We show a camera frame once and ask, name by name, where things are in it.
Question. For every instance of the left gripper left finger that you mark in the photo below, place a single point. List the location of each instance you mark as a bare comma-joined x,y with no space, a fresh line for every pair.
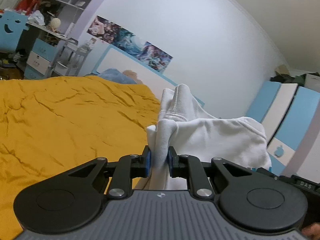
126,169

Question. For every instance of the blue smiley face chair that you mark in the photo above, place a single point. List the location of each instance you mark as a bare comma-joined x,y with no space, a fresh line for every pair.
12,26

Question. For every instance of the right hand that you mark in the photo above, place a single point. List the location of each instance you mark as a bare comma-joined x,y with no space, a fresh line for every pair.
312,231

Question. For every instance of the mustard yellow quilt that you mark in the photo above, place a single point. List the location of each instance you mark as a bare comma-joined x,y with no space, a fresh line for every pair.
52,125

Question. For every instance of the anime wall poster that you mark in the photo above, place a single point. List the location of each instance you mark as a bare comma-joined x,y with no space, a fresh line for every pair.
130,43

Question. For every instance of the white blue bed headboard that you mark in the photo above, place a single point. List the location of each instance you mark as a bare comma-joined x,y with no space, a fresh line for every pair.
109,56

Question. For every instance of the study desk with drawers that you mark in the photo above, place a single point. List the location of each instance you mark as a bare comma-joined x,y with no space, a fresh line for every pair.
38,47

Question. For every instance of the grey metal rolling cart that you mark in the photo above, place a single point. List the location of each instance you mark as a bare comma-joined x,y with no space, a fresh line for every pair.
71,57

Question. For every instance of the white plastic bag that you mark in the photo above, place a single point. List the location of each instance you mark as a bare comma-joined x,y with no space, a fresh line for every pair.
37,17

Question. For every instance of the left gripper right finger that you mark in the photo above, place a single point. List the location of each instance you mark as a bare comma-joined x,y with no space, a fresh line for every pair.
195,172

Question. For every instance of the blue pillow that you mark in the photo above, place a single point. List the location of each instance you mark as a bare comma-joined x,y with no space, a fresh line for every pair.
114,75

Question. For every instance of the white Nevada sweatshirt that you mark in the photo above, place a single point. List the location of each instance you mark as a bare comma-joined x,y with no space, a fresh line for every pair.
183,124

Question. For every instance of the cream round ball lamp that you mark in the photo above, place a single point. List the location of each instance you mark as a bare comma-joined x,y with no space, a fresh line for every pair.
54,24

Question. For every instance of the red bag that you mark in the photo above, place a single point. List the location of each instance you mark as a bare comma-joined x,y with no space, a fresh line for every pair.
27,6

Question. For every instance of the blue white wardrobe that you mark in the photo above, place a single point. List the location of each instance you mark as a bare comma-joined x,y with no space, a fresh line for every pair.
289,114

